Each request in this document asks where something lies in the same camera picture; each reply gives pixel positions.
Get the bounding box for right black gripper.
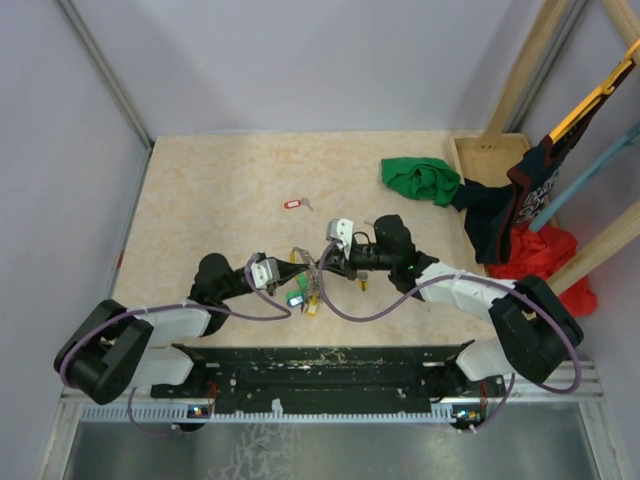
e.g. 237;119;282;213
316;241;396;281

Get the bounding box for large keyring with tagged keys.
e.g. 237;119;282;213
286;247;321;317

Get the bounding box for key with yellow tag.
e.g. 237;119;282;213
356;271;369;292

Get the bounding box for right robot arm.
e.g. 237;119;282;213
317;215;584;396

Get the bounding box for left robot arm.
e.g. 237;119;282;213
53;253;308;405

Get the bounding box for key with red tag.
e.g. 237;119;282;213
283;197;314;211

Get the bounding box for green cloth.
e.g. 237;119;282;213
381;157;461;207

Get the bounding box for dark navy shirt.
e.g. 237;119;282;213
451;102;602;266

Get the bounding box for red cloth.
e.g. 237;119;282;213
487;224;598;317

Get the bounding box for light blue hanger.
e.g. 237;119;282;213
529;122;639;232

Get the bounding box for yellow hanger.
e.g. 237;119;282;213
549;39;640;144

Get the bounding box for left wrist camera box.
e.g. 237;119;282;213
249;253;281;290

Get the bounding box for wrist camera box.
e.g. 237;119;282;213
326;218;354;256
249;253;281;290

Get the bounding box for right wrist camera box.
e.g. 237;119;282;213
326;218;354;256

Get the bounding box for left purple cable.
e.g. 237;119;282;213
58;257;294;439

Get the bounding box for purple cable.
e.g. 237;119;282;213
317;242;584;434
58;257;294;439

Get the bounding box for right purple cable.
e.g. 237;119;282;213
317;242;584;434

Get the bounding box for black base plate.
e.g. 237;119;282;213
147;344;507;415

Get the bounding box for wooden rack frame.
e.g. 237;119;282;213
450;1;639;294

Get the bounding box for aluminium rail frame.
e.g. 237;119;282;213
37;304;621;480

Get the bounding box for grey corner wall post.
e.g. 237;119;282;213
52;0;155;150

